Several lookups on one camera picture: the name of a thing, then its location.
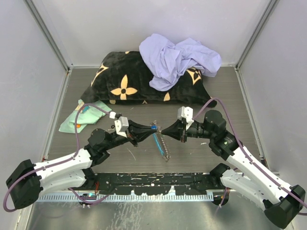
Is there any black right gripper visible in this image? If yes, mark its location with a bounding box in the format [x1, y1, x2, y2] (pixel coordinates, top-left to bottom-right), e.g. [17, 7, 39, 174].
[162, 117, 215, 142]

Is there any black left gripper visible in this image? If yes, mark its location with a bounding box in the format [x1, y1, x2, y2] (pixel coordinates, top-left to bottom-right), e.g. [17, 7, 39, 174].
[104, 119, 156, 150]

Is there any blue tagged key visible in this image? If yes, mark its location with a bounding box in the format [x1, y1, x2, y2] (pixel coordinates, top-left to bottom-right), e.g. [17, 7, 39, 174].
[150, 121, 160, 130]

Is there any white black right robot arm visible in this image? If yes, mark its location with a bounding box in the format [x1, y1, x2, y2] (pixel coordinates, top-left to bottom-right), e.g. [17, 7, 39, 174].
[162, 107, 306, 229]

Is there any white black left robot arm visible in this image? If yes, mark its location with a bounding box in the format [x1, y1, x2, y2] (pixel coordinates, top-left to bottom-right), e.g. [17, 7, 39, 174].
[3, 120, 157, 212]

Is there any mint green cartoon cloth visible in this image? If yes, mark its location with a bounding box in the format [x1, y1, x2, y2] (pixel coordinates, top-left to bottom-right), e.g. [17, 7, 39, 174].
[59, 99, 106, 134]

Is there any black floral pillow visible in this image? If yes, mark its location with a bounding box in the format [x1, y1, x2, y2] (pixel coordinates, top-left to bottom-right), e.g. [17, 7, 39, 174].
[81, 51, 217, 108]

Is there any lavender crumpled cloth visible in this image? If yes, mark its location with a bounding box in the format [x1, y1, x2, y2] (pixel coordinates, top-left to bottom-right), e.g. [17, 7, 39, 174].
[139, 34, 222, 92]

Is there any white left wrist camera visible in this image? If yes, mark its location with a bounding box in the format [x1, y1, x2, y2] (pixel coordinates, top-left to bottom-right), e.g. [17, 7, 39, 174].
[114, 116, 129, 138]

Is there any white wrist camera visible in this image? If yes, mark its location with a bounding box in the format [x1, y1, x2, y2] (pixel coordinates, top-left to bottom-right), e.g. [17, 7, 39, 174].
[177, 106, 194, 130]
[114, 116, 129, 138]

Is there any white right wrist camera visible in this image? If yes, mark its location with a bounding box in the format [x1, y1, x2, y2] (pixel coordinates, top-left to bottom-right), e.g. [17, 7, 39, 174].
[177, 106, 194, 130]

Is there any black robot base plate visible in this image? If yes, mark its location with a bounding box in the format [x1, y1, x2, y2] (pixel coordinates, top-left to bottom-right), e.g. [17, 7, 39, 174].
[68, 172, 240, 196]

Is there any slotted grey cable duct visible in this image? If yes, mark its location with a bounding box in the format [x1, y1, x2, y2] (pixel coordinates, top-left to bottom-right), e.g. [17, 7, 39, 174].
[37, 191, 213, 202]

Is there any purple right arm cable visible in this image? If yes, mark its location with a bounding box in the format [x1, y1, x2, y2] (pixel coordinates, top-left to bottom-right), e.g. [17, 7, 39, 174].
[191, 97, 307, 211]

